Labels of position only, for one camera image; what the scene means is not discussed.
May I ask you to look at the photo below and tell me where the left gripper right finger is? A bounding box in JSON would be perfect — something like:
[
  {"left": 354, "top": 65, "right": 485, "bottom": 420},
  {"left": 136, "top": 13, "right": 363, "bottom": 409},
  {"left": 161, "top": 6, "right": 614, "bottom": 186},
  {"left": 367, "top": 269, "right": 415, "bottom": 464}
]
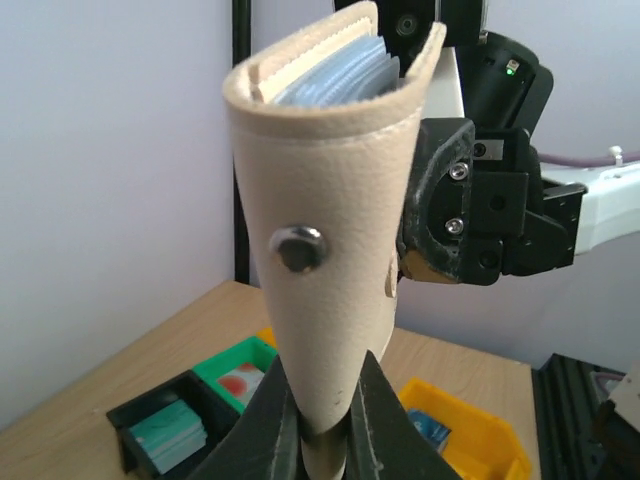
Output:
[{"left": 344, "top": 352, "right": 460, "bottom": 480}]

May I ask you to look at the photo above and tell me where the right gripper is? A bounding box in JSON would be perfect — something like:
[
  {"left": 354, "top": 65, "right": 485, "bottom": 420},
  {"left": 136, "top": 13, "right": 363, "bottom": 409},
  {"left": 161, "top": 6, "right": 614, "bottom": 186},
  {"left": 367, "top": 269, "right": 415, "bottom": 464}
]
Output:
[{"left": 396, "top": 118, "right": 588, "bottom": 286}]

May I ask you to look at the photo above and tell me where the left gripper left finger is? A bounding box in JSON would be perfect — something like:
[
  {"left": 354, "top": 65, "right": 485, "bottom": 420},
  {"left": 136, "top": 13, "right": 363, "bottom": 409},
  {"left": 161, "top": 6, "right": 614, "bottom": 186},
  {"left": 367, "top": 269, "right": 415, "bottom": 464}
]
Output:
[{"left": 189, "top": 357, "right": 303, "bottom": 480}]

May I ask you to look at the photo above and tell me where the blue VIP card stack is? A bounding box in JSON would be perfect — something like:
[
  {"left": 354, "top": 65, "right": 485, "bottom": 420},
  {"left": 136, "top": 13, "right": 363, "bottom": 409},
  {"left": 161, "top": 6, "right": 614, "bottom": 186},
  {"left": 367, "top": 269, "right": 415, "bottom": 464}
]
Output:
[{"left": 407, "top": 408, "right": 451, "bottom": 454}]

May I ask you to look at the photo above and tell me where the red white card stack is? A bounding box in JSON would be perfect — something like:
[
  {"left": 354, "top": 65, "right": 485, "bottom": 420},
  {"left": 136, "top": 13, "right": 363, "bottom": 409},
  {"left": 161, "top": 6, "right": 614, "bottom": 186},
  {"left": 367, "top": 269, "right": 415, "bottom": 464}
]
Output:
[{"left": 217, "top": 362, "right": 264, "bottom": 406}]

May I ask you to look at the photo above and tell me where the teal card stack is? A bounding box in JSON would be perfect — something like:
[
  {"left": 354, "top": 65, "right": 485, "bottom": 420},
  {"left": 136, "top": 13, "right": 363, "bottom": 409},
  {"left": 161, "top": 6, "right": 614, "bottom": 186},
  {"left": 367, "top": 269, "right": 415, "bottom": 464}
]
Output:
[{"left": 129, "top": 400, "right": 207, "bottom": 474}]

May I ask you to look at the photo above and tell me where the black bin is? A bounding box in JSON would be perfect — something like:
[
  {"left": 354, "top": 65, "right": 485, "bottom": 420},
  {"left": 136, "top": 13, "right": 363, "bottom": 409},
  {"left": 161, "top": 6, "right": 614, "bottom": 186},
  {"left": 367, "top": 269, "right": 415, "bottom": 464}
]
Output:
[{"left": 106, "top": 370, "right": 239, "bottom": 479}]

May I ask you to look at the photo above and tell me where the green bin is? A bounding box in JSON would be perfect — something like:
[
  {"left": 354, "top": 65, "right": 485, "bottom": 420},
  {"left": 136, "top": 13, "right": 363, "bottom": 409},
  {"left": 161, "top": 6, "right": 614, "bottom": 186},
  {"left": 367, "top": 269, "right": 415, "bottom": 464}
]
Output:
[{"left": 192, "top": 336, "right": 277, "bottom": 414}]

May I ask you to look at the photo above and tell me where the yellow bin lower right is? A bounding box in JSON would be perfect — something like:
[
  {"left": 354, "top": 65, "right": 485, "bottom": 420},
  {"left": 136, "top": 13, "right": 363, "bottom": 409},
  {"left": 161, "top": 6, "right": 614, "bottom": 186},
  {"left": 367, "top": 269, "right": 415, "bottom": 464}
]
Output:
[{"left": 398, "top": 377, "right": 532, "bottom": 479}]

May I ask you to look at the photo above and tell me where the yellow bin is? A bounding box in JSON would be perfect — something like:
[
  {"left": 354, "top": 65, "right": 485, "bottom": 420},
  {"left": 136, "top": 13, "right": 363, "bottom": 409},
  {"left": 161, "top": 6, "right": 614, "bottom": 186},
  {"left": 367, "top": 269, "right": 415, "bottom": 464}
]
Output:
[
  {"left": 398, "top": 377, "right": 532, "bottom": 479},
  {"left": 256, "top": 327, "right": 277, "bottom": 349}
]

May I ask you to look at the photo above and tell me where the yellow bin upper right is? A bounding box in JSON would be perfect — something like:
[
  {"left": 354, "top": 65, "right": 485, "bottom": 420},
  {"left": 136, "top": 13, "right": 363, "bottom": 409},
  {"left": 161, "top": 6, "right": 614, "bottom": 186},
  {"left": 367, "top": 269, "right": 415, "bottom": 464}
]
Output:
[{"left": 256, "top": 327, "right": 277, "bottom": 349}]

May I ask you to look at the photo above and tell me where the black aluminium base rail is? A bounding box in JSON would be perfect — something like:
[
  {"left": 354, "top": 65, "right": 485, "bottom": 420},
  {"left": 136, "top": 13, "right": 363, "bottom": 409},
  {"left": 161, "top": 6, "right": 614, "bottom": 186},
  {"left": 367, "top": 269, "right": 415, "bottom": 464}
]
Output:
[{"left": 532, "top": 354, "right": 639, "bottom": 479}]

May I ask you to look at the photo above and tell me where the black frame post right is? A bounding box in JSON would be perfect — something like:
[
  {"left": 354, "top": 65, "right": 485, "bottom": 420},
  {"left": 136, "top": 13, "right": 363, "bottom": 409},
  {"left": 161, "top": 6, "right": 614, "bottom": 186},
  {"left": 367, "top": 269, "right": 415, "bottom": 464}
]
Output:
[{"left": 229, "top": 1, "right": 252, "bottom": 285}]

